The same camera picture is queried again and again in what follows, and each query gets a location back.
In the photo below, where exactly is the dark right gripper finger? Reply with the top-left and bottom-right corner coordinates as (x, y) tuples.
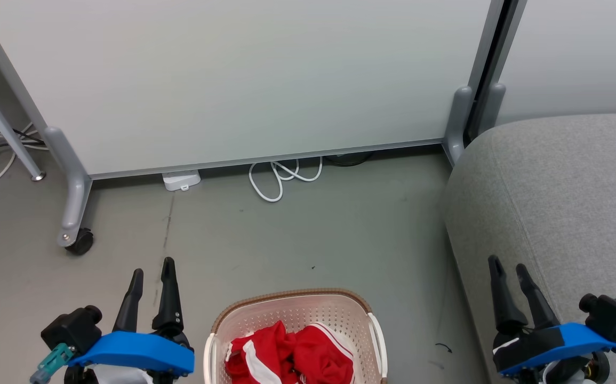
(516, 263), (560, 330)
(489, 255), (528, 335)

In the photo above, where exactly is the plain red shirt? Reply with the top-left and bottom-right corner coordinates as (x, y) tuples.
(292, 323), (356, 384)

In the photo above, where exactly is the coiled white cable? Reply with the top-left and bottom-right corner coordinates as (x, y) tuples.
(248, 156), (323, 203)

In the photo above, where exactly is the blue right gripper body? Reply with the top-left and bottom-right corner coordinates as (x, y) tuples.
(492, 322), (616, 377)

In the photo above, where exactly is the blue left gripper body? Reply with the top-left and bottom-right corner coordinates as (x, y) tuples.
(67, 323), (195, 384)

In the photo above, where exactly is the beige perforated laundry basket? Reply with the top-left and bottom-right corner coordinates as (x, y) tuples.
(204, 289), (388, 384)

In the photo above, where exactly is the grey fabric sofa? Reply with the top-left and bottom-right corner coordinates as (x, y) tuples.
(443, 112), (616, 384)

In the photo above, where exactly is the white power adapter box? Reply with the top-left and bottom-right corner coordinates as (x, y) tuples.
(162, 170), (202, 192)

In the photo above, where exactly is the left cable with teal plug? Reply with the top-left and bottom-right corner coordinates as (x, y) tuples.
(29, 343), (76, 384)

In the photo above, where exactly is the black caster wheel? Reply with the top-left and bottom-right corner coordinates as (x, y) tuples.
(66, 228), (94, 255)

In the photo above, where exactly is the red garment with white stripe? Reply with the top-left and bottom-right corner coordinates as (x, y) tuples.
(225, 320), (300, 384)

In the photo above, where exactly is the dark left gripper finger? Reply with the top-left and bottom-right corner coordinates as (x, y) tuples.
(152, 258), (185, 334)
(113, 269), (144, 333)

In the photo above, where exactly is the narrow white partition panel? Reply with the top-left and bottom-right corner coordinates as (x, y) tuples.
(468, 0), (616, 146)

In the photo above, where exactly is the wide white partition panel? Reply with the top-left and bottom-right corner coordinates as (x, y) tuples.
(0, 0), (506, 249)

